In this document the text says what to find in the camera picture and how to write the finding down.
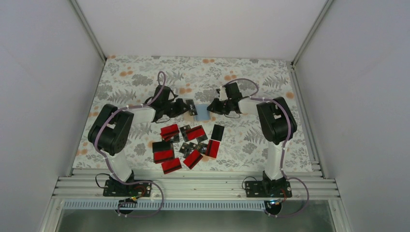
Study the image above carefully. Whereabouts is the red card right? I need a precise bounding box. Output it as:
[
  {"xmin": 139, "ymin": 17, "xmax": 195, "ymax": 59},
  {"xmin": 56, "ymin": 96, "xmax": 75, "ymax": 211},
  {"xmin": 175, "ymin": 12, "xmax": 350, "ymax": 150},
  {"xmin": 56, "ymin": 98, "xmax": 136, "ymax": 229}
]
[{"xmin": 205, "ymin": 139, "xmax": 220, "ymax": 159}]

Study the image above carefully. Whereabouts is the beige leather card holder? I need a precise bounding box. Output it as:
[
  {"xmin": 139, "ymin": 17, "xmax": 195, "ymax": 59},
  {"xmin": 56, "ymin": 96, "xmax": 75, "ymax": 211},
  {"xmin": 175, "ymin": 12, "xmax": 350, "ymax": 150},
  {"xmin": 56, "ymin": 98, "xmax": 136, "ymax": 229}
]
[{"xmin": 183, "ymin": 104, "xmax": 212, "ymax": 122}]

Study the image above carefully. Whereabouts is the floral patterned table mat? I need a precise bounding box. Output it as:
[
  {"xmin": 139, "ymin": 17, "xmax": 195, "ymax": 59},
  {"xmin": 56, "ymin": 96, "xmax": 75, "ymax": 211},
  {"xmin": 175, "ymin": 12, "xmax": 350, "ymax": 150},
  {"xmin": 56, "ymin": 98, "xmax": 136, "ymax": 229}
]
[{"xmin": 73, "ymin": 55, "xmax": 301, "ymax": 172}]

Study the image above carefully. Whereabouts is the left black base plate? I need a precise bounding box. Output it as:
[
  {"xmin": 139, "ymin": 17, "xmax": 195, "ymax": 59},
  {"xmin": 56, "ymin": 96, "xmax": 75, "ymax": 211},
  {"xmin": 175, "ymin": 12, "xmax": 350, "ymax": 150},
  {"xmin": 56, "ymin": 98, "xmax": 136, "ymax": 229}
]
[{"xmin": 102, "ymin": 180, "xmax": 152, "ymax": 197}]

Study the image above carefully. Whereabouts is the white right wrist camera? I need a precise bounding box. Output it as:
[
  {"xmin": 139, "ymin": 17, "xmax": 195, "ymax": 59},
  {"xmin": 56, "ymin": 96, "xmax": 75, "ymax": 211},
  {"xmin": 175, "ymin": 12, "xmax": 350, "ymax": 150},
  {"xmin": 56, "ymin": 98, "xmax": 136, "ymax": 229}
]
[{"xmin": 217, "ymin": 88, "xmax": 228, "ymax": 102}]

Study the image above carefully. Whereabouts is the aluminium rail frame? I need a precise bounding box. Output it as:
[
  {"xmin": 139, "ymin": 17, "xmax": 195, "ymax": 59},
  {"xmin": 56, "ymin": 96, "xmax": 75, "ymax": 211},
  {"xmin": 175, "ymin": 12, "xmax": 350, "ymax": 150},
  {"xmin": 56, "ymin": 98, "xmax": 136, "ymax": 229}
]
[{"xmin": 41, "ymin": 165, "xmax": 351, "ymax": 232}]

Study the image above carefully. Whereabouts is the red card upper left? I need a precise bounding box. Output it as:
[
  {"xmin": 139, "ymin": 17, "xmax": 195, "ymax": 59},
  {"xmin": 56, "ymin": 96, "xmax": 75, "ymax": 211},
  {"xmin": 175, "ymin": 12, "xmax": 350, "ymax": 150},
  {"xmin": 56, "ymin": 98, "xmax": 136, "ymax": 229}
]
[{"xmin": 160, "ymin": 124, "xmax": 179, "ymax": 141}]

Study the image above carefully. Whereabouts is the black red card left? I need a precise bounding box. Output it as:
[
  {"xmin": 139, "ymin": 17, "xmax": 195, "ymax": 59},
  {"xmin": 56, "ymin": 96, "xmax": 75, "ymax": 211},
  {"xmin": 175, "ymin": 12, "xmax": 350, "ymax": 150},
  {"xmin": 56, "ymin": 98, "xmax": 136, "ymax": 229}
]
[{"xmin": 152, "ymin": 141, "xmax": 175, "ymax": 164}]

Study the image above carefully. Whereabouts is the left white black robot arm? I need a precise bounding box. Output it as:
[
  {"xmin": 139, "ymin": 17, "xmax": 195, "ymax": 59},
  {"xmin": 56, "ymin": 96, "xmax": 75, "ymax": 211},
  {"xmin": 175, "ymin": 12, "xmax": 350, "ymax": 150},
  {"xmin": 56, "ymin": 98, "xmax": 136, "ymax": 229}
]
[{"xmin": 88, "ymin": 85, "xmax": 190, "ymax": 196}]

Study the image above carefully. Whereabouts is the red card bottom left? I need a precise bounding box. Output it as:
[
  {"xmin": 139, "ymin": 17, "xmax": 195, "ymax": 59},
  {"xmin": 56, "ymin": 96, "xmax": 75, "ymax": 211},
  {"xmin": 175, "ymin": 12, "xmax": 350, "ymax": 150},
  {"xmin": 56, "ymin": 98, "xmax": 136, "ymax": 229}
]
[{"xmin": 161, "ymin": 158, "xmax": 182, "ymax": 174}]

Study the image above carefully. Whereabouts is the black logo card bottom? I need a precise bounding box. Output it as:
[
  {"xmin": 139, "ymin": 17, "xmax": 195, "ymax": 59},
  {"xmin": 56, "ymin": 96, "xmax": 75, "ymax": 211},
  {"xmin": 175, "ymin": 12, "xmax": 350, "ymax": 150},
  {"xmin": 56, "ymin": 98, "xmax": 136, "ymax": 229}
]
[{"xmin": 185, "ymin": 99, "xmax": 198, "ymax": 116}]

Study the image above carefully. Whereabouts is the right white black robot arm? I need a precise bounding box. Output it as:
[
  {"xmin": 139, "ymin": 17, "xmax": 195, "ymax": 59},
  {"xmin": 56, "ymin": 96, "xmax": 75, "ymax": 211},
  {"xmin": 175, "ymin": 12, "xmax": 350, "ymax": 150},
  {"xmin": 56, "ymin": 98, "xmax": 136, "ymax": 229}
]
[{"xmin": 207, "ymin": 82, "xmax": 297, "ymax": 197}]

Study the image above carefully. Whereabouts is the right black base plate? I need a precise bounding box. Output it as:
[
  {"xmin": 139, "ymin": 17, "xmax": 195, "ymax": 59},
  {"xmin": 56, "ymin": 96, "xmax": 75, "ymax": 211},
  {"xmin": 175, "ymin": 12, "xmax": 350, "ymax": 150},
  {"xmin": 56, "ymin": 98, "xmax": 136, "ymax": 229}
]
[{"xmin": 245, "ymin": 181, "xmax": 293, "ymax": 198}]

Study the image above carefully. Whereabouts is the red card bottom centre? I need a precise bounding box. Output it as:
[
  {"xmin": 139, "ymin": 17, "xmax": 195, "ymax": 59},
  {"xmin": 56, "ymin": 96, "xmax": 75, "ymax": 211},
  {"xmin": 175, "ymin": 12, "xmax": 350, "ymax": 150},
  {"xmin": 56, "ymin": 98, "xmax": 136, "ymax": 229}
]
[{"xmin": 183, "ymin": 150, "xmax": 203, "ymax": 170}]

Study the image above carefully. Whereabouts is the black chip cards cluster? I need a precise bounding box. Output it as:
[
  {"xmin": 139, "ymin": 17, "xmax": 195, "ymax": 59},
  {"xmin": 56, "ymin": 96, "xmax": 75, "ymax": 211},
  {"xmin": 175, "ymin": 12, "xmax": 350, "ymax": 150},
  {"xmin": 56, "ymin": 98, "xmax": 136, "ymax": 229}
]
[{"xmin": 179, "ymin": 143, "xmax": 208, "ymax": 158}]

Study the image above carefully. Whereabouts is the plain black card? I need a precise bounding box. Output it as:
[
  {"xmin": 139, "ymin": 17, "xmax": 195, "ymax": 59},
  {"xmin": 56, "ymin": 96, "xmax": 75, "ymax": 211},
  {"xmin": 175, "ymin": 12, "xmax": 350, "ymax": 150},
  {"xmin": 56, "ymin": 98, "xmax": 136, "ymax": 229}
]
[{"xmin": 211, "ymin": 124, "xmax": 225, "ymax": 142}]

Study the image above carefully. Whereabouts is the red black card centre top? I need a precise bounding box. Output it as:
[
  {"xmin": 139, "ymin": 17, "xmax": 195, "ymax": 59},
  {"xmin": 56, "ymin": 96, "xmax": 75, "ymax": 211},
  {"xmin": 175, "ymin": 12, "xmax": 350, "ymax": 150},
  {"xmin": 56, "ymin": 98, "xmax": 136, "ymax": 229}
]
[{"xmin": 179, "ymin": 125, "xmax": 208, "ymax": 143}]

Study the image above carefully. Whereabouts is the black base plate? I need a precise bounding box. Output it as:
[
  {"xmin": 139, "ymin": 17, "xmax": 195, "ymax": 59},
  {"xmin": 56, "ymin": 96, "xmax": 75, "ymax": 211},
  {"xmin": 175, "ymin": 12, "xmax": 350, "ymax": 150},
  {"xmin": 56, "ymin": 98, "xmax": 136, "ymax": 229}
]
[
  {"xmin": 245, "ymin": 181, "xmax": 293, "ymax": 198},
  {"xmin": 102, "ymin": 180, "xmax": 152, "ymax": 197}
]

